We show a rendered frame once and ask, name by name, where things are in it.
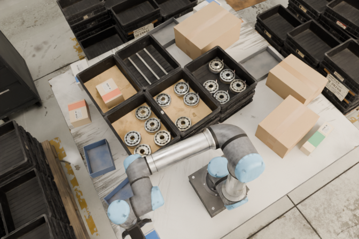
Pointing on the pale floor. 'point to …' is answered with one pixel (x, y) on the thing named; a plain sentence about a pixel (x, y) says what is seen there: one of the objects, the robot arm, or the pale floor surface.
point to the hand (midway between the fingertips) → (140, 231)
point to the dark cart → (14, 81)
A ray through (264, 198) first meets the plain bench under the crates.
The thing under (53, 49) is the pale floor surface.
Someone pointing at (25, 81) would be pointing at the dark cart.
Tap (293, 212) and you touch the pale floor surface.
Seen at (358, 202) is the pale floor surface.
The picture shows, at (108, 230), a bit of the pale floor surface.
